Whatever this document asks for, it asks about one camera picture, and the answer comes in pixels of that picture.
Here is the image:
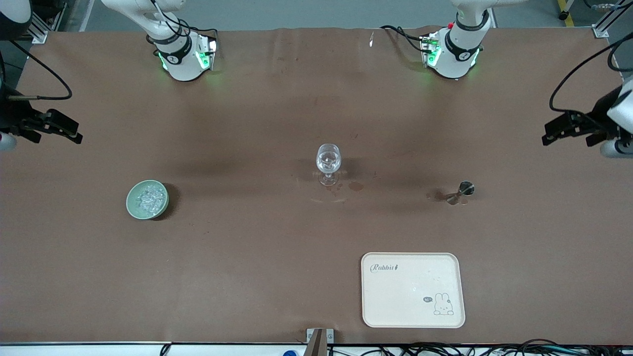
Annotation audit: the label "clear wine glass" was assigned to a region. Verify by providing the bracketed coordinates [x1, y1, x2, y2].
[316, 143, 342, 187]

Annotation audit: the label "black base cable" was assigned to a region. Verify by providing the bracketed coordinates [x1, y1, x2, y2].
[379, 25, 432, 53]
[146, 0, 219, 48]

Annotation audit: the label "metal jigger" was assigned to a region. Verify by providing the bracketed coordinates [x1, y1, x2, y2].
[445, 181, 475, 205]

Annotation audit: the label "clear ice cubes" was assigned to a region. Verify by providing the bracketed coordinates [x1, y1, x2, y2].
[135, 183, 166, 214]

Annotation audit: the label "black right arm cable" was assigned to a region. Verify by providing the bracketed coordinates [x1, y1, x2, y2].
[0, 40, 73, 102]

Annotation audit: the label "black right base cable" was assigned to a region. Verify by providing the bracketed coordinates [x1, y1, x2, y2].
[146, 0, 219, 48]

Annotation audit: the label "metal edge bracket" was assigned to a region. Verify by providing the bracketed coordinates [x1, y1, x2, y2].
[306, 328, 335, 356]

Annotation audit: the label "aluminium frame profile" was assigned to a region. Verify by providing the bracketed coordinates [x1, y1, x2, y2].
[592, 0, 633, 39]
[27, 0, 68, 45]

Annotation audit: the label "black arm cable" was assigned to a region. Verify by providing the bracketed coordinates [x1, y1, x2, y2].
[0, 40, 73, 102]
[549, 32, 633, 113]

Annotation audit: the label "black cable bundle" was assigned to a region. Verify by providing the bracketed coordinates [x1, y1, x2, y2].
[329, 339, 633, 356]

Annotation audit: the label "black left base cable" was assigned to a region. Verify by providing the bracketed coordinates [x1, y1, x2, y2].
[379, 25, 432, 53]

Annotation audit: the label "brown table mat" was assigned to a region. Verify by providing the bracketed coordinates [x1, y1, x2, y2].
[0, 26, 633, 346]

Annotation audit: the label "green ceramic bowl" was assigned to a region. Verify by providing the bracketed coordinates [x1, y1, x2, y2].
[126, 179, 170, 220]

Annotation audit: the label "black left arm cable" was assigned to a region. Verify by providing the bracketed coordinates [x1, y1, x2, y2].
[549, 32, 633, 113]

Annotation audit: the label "cream rabbit print tray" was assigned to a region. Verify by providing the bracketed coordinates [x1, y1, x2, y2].
[361, 252, 466, 329]

